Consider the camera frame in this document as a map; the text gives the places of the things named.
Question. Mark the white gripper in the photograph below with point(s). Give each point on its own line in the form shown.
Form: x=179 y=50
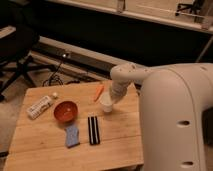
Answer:
x=117 y=91

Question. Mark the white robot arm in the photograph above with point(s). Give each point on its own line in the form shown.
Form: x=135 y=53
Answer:
x=171 y=103

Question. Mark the orange carrot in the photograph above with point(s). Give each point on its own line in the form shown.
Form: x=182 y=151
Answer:
x=98 y=92

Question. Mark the black striped eraser block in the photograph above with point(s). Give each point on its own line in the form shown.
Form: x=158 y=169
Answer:
x=93 y=130

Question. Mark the wooden table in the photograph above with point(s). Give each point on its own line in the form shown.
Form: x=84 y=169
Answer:
x=39 y=145

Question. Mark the red-brown bowl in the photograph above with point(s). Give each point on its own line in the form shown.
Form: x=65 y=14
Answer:
x=65 y=111

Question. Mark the blue sponge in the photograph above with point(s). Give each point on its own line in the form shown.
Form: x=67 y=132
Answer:
x=72 y=133

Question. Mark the white lying bottle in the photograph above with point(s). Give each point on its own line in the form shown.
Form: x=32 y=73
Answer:
x=41 y=105

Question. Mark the black office chair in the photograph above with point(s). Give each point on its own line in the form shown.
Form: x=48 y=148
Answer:
x=15 y=57

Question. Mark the black power strip rail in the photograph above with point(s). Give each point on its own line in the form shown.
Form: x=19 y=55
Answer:
x=80 y=67

